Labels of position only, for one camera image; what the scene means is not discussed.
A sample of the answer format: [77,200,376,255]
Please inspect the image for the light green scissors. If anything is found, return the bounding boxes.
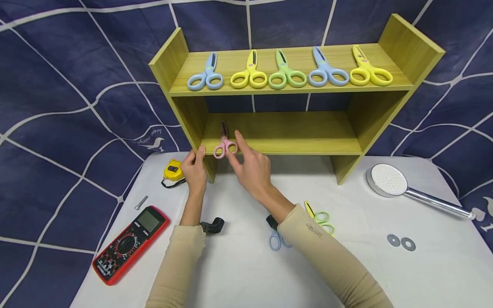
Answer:
[303,200,335,236]
[268,48,308,90]

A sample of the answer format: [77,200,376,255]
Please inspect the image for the person's left hand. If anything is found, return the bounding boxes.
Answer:
[179,145,208,195]

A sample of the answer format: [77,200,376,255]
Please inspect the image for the person's right hand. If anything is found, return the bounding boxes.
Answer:
[225,130,276,201]

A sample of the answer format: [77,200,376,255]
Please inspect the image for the yellow wooden desk shelf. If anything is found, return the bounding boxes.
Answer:
[148,14,446,185]

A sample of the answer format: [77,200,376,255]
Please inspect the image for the yellow scissors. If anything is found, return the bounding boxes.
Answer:
[349,44,394,87]
[230,49,268,89]

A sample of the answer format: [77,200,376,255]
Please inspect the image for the red digital multimeter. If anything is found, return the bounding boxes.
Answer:
[92,205,171,286]

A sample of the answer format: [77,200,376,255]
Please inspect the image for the pink scissors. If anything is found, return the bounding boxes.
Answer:
[213,121,239,160]

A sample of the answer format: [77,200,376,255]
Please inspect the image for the person's right forearm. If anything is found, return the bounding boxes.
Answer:
[255,184,394,308]

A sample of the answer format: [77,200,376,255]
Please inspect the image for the yellow tape measure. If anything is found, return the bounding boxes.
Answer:
[160,159,188,189]

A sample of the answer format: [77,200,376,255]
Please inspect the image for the light blue scissors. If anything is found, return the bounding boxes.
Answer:
[268,228,293,252]
[187,52,224,92]
[308,46,350,88]

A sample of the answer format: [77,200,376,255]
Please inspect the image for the chrome shower head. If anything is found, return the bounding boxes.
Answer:
[366,163,476,221]

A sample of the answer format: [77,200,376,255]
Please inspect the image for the person's left forearm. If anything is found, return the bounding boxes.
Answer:
[145,190,208,308]

